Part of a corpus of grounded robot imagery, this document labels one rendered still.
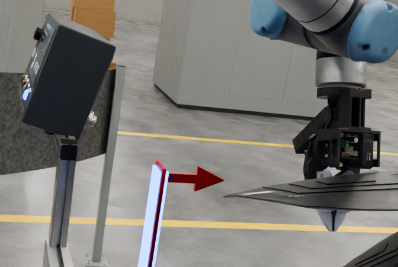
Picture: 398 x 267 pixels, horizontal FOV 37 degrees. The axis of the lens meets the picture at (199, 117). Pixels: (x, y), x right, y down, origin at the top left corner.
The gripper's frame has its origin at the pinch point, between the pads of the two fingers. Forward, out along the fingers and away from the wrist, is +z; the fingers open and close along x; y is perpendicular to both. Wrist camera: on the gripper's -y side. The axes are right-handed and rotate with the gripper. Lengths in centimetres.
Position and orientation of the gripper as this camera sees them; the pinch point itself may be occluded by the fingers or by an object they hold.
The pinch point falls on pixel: (329, 222)
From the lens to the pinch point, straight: 92.6
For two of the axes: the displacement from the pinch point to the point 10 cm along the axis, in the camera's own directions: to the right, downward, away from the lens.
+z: -0.4, 10.0, -0.7
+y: 3.4, -0.5, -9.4
